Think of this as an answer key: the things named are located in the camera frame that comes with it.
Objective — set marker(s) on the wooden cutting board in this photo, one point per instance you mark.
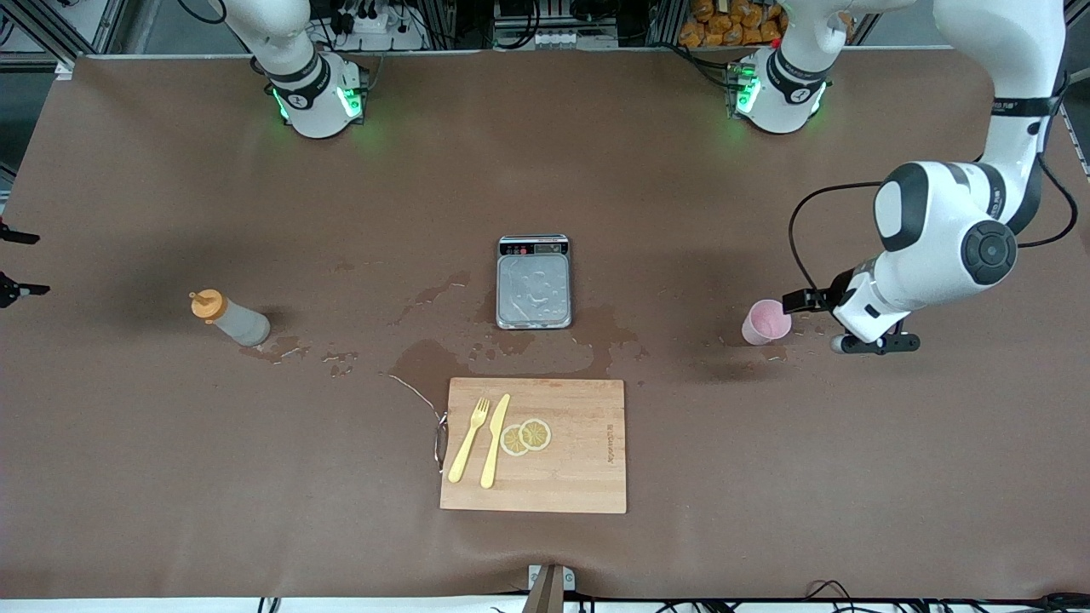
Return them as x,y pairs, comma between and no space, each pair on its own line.
579,477

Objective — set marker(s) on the grey metal bracket plate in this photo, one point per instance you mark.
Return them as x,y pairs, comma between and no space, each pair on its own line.
569,579

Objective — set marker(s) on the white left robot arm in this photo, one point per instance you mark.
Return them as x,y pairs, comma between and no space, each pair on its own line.
937,221

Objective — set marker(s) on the translucent sauce bottle orange cap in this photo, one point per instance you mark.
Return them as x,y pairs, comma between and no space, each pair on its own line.
243,325

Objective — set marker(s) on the silver digital kitchen scale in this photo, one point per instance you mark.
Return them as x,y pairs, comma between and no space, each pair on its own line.
534,294

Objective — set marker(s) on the aluminium profile frame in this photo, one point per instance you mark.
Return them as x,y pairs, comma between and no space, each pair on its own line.
94,30

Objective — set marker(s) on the white power strip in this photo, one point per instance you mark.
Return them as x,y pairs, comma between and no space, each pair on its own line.
375,25

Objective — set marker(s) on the yellow plastic knife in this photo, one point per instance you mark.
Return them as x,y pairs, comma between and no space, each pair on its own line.
490,460

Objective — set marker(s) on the yellow plastic fork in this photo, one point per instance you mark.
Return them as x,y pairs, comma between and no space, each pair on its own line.
464,451

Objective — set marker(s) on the brown wooden strut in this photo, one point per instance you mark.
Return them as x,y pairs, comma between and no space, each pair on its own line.
545,596

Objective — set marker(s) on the orange snack bag pile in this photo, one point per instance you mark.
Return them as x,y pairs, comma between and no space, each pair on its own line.
732,21

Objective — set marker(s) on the pink plastic cup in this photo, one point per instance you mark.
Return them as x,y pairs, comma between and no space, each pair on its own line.
762,328

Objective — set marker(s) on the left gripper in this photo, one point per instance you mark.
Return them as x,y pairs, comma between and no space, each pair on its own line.
830,298

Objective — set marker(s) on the yellow lemon slice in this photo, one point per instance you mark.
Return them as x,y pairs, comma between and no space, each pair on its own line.
512,441
536,434

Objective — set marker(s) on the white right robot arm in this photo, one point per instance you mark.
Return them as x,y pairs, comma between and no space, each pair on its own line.
315,102

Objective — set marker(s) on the brown table cover mat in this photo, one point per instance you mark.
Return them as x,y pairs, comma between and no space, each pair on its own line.
255,477

